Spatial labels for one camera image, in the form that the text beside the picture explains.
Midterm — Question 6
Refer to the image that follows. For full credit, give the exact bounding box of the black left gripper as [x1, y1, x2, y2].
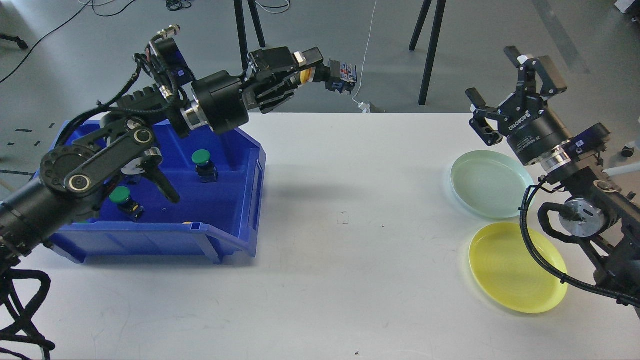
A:
[191, 47, 324, 135]

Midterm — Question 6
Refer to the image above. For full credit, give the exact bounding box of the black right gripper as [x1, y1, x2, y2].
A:
[465, 46, 572, 166]

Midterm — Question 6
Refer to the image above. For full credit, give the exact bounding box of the yellow push button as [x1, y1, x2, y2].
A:
[299, 60, 358, 94]

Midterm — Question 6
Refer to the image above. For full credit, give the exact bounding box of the green push button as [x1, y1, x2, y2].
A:
[109, 186, 145, 222]
[190, 149, 218, 183]

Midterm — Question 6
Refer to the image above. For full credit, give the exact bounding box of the green push button front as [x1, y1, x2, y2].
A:
[109, 186, 145, 222]

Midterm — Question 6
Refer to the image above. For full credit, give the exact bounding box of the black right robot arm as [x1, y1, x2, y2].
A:
[465, 46, 640, 310]

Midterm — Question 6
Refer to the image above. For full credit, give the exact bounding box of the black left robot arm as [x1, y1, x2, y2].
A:
[1, 24, 357, 360]

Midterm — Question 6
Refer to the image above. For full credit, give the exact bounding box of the pale green plate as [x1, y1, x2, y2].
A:
[448, 150, 534, 220]

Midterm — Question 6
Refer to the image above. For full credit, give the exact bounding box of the yellow plate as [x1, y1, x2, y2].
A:
[468, 222, 569, 314]

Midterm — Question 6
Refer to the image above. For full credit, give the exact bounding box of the black tripod left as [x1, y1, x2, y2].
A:
[233, 0, 266, 75]

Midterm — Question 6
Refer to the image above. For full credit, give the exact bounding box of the black tripod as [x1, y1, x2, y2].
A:
[408, 0, 447, 106]
[233, 0, 266, 75]

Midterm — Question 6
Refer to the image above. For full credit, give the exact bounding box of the black tripod right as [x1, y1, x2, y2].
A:
[408, 0, 447, 106]

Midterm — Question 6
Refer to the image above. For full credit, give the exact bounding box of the white cable with plug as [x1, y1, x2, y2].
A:
[352, 0, 381, 114]

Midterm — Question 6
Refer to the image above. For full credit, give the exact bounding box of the black floor cable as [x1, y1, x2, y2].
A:
[0, 0, 138, 84]

